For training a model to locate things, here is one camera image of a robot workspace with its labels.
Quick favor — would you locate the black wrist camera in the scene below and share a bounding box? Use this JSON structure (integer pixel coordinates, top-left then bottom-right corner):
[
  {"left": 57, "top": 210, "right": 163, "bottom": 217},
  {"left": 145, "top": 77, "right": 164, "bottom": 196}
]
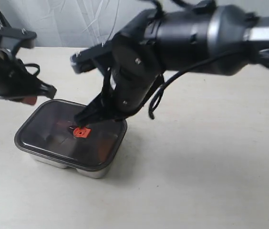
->
[
  {"left": 70, "top": 41, "right": 114, "bottom": 75},
  {"left": 0, "top": 27, "right": 37, "bottom": 57}
]

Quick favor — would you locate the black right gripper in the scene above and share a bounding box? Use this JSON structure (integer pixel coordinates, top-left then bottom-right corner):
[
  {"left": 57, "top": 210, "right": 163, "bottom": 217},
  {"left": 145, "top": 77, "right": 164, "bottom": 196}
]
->
[{"left": 74, "top": 65, "right": 164, "bottom": 126}]

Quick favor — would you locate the transparent dark lunch box lid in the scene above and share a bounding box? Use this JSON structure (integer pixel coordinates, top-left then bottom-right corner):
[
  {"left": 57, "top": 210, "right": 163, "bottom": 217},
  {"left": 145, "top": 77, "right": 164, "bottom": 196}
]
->
[{"left": 14, "top": 99, "right": 127, "bottom": 171}]

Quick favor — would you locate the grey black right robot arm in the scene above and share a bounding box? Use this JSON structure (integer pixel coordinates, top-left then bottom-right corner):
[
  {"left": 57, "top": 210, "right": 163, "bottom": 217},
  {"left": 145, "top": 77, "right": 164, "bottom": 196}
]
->
[{"left": 71, "top": 0, "right": 269, "bottom": 126}]

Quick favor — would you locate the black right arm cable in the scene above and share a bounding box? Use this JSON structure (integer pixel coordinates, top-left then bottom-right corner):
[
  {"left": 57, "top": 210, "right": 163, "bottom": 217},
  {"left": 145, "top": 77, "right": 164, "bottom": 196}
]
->
[{"left": 146, "top": 0, "right": 269, "bottom": 120}]

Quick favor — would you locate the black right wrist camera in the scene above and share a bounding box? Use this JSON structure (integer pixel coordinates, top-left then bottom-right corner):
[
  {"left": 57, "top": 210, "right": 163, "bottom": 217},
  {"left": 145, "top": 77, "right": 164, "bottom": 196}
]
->
[{"left": 70, "top": 41, "right": 114, "bottom": 75}]

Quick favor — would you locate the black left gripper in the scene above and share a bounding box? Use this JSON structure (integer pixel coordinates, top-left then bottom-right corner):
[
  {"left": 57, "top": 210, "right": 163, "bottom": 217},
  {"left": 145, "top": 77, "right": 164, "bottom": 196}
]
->
[{"left": 0, "top": 50, "right": 57, "bottom": 105}]

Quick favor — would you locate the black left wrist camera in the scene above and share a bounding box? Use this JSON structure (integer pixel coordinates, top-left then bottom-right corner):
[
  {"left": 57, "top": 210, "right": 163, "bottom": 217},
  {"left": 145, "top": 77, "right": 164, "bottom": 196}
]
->
[{"left": 0, "top": 27, "right": 37, "bottom": 57}]

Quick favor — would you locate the grey wrinkled backdrop curtain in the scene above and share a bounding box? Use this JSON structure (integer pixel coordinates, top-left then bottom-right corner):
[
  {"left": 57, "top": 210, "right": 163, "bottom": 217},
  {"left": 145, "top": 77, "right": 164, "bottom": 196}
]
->
[{"left": 0, "top": 0, "right": 269, "bottom": 48}]

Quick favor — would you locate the stainless steel lunch box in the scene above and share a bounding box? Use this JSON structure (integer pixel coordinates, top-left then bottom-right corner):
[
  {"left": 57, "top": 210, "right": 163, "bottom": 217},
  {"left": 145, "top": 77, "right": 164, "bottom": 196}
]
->
[{"left": 31, "top": 155, "right": 112, "bottom": 179}]

